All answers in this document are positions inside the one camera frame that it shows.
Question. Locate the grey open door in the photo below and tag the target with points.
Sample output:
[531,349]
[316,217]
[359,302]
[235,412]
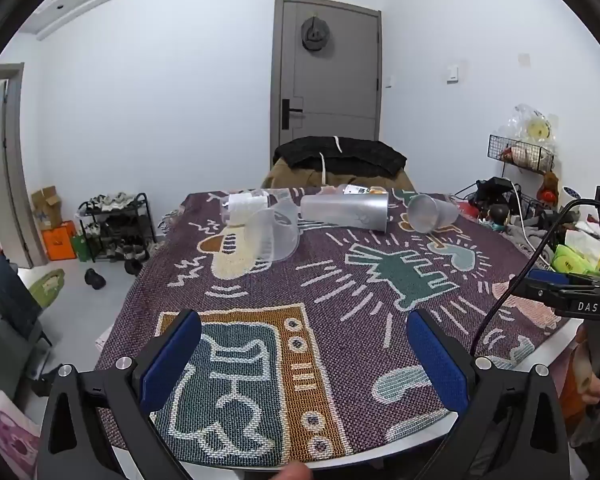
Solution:
[2,160]

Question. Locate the orange box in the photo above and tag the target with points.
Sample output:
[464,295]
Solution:
[59,242]

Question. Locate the white light switch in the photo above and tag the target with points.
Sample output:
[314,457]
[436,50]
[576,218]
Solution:
[452,72]

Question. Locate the dark hat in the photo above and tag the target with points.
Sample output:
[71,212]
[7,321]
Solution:
[314,34]

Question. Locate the brown plush toy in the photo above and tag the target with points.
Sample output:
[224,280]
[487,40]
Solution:
[549,187]

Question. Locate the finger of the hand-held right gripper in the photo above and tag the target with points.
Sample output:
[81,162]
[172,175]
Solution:
[547,278]

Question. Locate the green packet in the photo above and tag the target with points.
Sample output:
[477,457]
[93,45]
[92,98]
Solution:
[572,261]

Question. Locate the clear plastic measuring cup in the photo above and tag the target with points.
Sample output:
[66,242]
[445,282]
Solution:
[272,234]

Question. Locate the clear plastic bag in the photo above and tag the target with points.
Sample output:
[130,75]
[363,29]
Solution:
[535,127]

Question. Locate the dark cloth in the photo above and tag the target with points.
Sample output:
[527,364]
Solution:
[5,295]

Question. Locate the person's left hand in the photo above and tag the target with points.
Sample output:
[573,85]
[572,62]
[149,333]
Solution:
[294,472]

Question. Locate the brown chair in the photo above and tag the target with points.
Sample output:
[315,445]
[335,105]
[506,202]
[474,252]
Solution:
[290,176]

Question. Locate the green cushion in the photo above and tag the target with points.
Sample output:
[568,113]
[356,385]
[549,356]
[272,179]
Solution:
[47,285]

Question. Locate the black jacket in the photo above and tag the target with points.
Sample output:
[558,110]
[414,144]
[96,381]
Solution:
[350,156]

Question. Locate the green bag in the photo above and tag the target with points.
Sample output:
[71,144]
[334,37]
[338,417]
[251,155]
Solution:
[81,247]

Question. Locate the black shoe rack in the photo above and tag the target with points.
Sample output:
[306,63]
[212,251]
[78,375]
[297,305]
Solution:
[115,230]

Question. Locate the pink printed paper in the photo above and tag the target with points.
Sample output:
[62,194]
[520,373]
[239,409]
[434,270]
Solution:
[12,435]

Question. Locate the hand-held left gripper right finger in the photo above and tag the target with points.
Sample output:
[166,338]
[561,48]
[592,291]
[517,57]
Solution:
[439,360]

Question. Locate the small clear plastic cup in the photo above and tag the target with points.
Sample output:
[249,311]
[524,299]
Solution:
[430,212]

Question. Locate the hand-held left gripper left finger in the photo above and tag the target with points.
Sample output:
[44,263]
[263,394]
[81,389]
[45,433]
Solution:
[172,360]

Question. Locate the cardboard box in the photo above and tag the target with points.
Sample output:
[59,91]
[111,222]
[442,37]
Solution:
[47,207]

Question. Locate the clear container with white contents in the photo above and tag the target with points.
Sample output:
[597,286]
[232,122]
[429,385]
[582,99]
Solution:
[244,207]

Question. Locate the tall clear plastic cup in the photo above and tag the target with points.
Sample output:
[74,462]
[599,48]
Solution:
[344,211]

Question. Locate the printed woven blanket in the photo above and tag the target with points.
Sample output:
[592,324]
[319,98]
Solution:
[330,305]

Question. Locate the black slipper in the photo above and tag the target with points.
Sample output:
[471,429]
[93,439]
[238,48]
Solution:
[95,279]
[133,266]

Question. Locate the person's right hand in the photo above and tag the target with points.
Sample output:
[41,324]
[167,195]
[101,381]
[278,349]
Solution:
[584,365]

